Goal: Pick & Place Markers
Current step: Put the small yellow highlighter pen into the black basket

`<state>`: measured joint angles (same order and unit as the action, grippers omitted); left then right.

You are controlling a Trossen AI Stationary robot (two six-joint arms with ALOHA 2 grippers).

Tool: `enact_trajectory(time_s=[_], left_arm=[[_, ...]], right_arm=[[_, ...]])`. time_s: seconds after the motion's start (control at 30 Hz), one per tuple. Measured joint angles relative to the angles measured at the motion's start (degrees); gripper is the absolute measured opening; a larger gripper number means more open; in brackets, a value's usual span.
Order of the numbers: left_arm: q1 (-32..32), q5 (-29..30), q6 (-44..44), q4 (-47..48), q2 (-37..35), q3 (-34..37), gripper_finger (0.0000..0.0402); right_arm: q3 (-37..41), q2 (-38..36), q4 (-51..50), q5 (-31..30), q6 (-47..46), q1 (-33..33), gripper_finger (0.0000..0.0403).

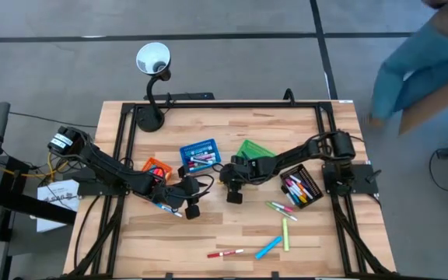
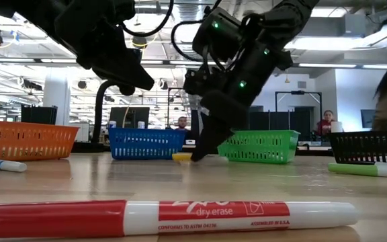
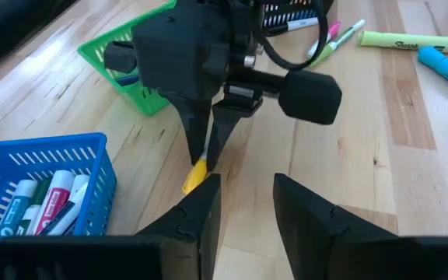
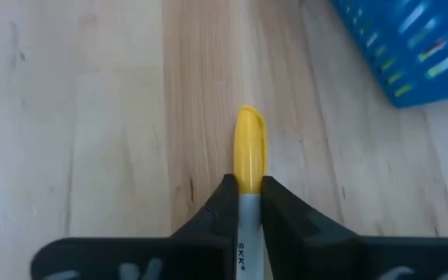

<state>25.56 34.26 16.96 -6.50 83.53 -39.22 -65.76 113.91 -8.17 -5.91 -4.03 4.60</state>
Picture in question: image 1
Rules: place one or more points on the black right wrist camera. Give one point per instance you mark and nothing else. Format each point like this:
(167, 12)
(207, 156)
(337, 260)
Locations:
(235, 197)

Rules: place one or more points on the yellow highlighter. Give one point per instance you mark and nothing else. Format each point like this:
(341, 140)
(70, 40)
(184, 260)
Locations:
(285, 235)

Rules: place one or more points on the orange plastic basket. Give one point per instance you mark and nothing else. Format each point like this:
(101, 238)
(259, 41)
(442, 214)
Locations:
(158, 163)

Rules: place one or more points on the blue plastic basket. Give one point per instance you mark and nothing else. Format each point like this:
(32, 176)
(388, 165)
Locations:
(200, 144)

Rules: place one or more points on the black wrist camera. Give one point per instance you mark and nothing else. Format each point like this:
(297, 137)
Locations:
(235, 197)
(193, 212)

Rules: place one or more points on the black plastic basket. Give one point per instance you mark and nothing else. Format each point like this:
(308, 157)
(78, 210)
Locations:
(314, 186)

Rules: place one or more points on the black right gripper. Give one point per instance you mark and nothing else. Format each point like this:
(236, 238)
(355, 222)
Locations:
(237, 171)

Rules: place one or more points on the white printed paper sheet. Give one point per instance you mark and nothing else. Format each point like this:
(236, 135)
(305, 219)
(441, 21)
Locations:
(57, 202)

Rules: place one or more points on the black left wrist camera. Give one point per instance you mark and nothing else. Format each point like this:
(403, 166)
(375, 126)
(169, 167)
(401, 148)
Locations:
(193, 212)

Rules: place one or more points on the thin yellow marker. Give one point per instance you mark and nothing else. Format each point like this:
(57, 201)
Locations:
(302, 199)

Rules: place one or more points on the thin red dry erase marker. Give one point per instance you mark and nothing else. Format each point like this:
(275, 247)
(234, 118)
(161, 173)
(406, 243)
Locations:
(224, 254)

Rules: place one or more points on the black power strip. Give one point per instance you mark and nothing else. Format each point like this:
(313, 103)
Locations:
(189, 95)

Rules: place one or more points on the blue highlighter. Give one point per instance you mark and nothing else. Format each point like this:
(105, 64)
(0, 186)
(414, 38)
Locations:
(268, 247)

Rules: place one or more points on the black gooseneck desk lamp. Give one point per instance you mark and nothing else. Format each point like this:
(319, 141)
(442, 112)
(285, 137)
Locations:
(150, 120)

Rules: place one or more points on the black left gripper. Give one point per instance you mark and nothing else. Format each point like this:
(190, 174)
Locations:
(185, 190)

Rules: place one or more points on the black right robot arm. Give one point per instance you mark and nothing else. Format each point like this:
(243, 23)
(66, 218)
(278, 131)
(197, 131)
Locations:
(298, 151)

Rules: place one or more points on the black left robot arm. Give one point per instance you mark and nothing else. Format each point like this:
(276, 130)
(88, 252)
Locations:
(103, 163)

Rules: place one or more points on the thin pink marker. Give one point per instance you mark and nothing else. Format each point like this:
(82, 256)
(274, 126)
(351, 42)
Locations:
(282, 206)

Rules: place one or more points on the person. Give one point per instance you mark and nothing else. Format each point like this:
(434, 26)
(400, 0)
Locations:
(414, 62)

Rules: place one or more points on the green plastic basket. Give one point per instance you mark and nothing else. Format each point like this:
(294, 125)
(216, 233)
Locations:
(253, 149)

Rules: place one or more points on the thin light blue Expo marker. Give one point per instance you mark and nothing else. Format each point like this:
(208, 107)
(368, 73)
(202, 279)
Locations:
(171, 211)

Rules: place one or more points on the black metal table frame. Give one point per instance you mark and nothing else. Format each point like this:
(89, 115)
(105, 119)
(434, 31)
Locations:
(228, 105)

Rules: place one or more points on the brown cardboard box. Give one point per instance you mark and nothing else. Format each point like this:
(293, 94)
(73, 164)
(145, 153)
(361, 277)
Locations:
(442, 105)

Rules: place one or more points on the black stand leg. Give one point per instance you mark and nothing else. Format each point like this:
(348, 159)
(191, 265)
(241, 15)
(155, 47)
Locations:
(33, 206)

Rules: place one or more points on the fat red Expo marker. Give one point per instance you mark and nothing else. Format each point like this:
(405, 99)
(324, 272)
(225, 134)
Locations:
(202, 157)

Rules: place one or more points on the thin orange marker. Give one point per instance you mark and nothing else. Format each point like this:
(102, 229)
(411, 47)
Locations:
(305, 191)

